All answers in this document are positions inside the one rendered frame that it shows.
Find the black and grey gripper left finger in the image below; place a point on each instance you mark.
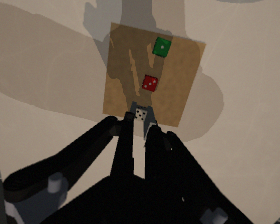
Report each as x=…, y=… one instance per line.
x=33, y=193

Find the beige die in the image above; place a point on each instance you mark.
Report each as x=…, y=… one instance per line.
x=141, y=113

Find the tan square mat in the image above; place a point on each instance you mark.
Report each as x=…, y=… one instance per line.
x=130, y=58

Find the red die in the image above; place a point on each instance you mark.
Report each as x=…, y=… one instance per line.
x=149, y=83

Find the green die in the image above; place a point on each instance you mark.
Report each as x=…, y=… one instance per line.
x=161, y=47

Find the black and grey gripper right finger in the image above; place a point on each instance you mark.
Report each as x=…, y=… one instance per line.
x=186, y=179

